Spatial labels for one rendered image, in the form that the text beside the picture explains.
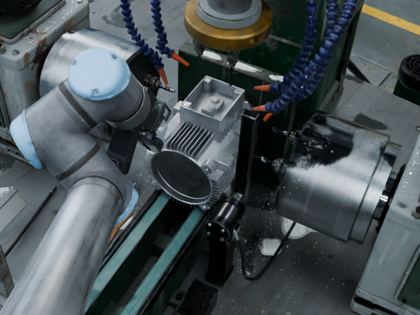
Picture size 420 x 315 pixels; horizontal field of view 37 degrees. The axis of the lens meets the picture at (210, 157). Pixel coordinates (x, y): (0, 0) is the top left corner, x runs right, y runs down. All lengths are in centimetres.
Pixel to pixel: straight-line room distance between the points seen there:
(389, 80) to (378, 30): 109
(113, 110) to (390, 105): 113
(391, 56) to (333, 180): 238
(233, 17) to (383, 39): 253
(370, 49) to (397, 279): 239
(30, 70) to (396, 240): 90
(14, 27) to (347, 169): 83
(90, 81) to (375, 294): 77
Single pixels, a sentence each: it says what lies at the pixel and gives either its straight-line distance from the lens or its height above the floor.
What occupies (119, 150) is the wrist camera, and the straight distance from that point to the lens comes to 118.
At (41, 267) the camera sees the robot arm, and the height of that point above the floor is 142.
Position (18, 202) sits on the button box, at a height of 106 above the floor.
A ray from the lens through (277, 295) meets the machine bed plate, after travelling 146.
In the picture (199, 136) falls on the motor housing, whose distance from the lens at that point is 135.
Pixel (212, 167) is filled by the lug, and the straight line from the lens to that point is 130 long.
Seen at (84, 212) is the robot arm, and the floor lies 135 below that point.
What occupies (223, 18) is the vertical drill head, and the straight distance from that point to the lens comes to 123.
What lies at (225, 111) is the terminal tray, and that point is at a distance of 138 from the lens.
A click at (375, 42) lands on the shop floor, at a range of 368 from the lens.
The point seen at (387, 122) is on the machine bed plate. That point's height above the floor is 80.
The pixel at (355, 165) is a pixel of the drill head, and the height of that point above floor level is 115.
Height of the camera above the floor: 204
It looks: 46 degrees down
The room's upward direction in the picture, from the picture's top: 4 degrees clockwise
